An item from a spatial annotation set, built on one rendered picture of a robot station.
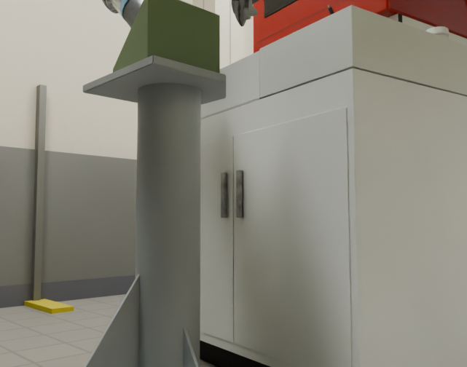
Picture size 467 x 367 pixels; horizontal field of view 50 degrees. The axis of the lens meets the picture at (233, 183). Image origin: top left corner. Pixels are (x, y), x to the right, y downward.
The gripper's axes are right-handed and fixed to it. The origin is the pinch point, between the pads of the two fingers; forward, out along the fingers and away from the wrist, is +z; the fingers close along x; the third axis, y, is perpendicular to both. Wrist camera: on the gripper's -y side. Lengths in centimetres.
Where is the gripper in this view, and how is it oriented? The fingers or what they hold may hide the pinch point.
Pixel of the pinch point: (240, 21)
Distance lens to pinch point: 167.9
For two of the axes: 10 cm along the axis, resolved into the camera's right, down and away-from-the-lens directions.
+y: 8.3, 0.5, 5.6
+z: 0.0, 10.0, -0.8
